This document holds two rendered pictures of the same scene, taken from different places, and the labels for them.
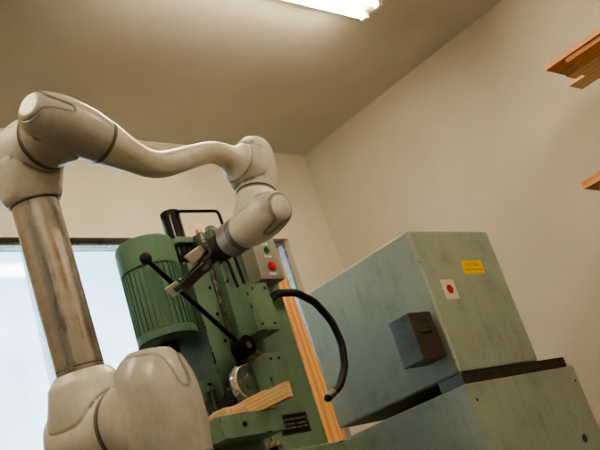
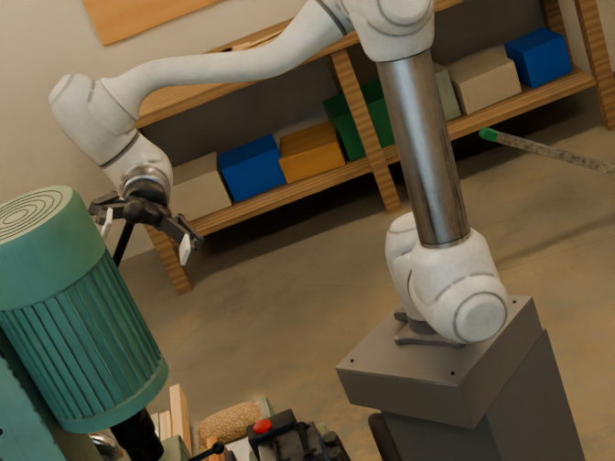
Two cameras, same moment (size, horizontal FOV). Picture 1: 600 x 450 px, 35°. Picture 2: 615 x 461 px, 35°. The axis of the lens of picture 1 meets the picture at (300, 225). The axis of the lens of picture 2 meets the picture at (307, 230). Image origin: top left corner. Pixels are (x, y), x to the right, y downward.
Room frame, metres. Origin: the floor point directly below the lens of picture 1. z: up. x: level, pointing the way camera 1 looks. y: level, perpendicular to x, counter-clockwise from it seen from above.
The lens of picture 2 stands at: (3.11, 1.63, 1.90)
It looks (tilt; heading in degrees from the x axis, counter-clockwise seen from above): 25 degrees down; 230
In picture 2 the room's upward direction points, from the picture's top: 22 degrees counter-clockwise
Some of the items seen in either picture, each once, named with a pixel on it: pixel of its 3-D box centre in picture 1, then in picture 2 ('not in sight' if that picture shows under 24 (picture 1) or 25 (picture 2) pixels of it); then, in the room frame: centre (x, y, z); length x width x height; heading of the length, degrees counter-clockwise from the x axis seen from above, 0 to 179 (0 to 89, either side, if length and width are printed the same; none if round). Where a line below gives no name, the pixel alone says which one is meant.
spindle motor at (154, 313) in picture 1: (155, 293); (67, 310); (2.59, 0.46, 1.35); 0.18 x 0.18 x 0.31
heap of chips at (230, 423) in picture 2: (227, 413); (227, 420); (2.36, 0.32, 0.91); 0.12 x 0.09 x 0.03; 140
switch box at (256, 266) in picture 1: (261, 259); not in sight; (2.75, 0.15, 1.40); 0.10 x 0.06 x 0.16; 140
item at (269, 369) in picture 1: (268, 378); not in sight; (2.63, 0.22, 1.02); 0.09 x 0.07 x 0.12; 50
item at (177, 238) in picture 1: (177, 237); not in sight; (2.70, 0.37, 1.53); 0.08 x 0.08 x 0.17; 50
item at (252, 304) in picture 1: (254, 311); not in sight; (2.66, 0.21, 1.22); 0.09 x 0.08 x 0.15; 140
